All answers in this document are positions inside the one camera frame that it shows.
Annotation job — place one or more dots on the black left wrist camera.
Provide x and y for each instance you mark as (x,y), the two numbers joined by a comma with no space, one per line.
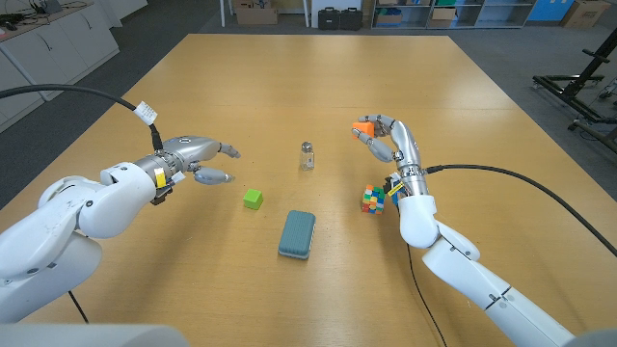
(161,196)

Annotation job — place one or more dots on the white table frame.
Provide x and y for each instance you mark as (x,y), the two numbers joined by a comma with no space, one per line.
(223,14)

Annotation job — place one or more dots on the orange magnetic block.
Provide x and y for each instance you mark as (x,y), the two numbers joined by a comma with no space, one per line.
(362,129)

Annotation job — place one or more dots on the green magnetic block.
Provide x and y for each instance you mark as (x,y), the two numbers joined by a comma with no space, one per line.
(253,199)

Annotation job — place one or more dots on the grey desktop device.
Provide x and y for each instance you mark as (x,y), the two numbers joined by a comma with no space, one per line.
(50,6)

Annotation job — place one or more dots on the blue panel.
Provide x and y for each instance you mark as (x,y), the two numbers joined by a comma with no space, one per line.
(549,9)

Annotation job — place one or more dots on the black metal stand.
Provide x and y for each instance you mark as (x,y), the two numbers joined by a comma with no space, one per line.
(593,64)

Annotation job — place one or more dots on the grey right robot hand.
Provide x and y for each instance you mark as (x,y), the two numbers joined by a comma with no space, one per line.
(405,142)

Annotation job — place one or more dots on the white cabinet row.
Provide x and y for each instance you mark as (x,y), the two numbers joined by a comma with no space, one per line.
(48,53)

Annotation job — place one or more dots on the white shelf unit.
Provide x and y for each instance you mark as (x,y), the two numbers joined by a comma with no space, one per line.
(496,25)

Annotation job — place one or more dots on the blue-grey sponge block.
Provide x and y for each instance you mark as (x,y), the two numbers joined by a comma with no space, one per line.
(297,234)

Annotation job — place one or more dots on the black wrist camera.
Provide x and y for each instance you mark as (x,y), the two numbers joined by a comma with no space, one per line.
(388,184)
(161,196)

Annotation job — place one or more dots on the glass salt shaker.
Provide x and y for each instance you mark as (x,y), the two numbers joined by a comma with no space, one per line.
(307,158)

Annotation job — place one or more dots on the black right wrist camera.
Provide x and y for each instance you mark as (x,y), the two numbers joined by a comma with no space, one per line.
(388,184)

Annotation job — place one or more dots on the printed cardboard box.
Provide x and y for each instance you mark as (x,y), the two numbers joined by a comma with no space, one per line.
(585,13)

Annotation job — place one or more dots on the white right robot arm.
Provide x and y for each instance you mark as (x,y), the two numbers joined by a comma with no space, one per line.
(463,274)

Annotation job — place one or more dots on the black hard case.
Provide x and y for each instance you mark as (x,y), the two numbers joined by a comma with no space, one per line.
(351,19)
(329,19)

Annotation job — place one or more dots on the small cardboard box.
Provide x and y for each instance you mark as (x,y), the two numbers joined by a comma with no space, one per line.
(441,17)

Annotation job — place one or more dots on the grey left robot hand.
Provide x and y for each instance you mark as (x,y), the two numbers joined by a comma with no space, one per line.
(193,149)

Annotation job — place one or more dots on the multicoloured rubiks cube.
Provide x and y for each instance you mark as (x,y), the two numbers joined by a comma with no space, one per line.
(373,199)

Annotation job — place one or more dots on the large cardboard box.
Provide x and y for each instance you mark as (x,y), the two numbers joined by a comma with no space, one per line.
(255,15)

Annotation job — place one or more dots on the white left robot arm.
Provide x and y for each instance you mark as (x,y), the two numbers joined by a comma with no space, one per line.
(58,226)

